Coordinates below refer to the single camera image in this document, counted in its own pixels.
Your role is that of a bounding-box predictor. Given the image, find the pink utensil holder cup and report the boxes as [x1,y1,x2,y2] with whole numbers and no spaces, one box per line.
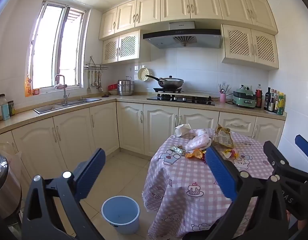
[218,82,231,94]

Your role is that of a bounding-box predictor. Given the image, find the kitchen window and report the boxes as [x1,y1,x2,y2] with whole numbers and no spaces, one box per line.
[26,0,87,97]

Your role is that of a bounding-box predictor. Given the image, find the gold snack bag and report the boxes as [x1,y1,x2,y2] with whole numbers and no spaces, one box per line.
[213,124,235,148]

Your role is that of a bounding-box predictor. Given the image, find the cream wall cabinets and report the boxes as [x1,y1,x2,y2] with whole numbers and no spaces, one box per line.
[98,0,279,40]

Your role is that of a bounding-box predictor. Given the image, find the white plastic bag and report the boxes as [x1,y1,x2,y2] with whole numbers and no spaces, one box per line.
[185,129,212,152]

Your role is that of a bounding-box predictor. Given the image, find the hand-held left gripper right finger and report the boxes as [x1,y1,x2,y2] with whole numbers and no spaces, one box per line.
[181,146,288,240]

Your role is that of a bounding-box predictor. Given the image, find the grey range hood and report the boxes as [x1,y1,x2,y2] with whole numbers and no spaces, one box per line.
[142,21,223,50]

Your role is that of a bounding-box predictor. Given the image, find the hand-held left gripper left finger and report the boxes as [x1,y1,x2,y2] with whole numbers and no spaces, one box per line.
[21,148,106,240]

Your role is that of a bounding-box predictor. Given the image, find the glass jar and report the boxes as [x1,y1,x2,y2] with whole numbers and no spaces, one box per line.
[0,94,7,121]

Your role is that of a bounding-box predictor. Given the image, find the green electric cooker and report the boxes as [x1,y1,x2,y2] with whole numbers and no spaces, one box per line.
[231,87,257,108]

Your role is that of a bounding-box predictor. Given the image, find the black gas stove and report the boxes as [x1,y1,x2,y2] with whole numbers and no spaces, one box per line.
[146,87,216,106]

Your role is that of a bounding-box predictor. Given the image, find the silver electric pressure cooker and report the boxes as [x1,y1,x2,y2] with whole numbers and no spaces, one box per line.
[0,152,22,221]

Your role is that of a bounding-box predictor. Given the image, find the blue plastic bucket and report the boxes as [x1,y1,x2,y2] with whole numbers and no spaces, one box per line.
[101,196,140,235]

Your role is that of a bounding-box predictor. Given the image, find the stainless steel steamer pot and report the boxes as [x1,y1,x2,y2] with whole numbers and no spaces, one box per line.
[117,76,135,96]

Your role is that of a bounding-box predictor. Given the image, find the row of condiment bottles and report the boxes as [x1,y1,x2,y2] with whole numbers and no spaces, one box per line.
[255,84,286,116]

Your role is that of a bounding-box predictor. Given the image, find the pink checkered tablecloth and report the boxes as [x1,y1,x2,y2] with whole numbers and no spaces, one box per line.
[141,129,277,240]

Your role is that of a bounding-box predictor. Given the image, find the yellow red wrapper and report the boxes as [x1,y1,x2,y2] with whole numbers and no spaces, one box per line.
[223,149,240,159]

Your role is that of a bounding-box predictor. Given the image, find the stainless steel sink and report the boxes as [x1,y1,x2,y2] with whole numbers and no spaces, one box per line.
[33,97,102,115]

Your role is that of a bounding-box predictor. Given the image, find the cream lattice door cabinet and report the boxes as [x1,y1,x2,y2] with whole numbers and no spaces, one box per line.
[102,30,152,65]
[221,24,280,71]

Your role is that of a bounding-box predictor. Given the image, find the cream perforated colander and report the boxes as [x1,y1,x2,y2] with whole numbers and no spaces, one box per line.
[137,67,151,82]

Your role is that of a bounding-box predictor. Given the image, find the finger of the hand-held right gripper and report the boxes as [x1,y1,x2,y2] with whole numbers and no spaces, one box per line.
[263,141,308,183]
[295,134,308,158]

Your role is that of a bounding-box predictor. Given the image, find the small silver wrapper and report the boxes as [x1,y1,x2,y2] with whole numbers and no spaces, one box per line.
[169,145,186,156]

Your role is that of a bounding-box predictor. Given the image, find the cream kitchen base cabinets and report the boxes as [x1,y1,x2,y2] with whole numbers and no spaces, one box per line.
[0,95,287,188]

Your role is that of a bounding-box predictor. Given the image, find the black wok with lid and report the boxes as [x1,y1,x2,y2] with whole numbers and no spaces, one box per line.
[145,74,184,89]

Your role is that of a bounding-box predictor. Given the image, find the hanging metal spoon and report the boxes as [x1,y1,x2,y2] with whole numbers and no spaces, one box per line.
[97,70,104,93]

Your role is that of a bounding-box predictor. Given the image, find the teal box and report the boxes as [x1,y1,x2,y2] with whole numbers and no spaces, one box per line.
[1,104,11,121]

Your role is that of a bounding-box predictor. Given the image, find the metal wall utensil rack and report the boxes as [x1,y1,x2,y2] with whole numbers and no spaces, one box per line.
[83,56,109,71]

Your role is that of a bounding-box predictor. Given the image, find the white paper cup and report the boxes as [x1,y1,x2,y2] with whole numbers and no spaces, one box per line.
[174,124,191,137]

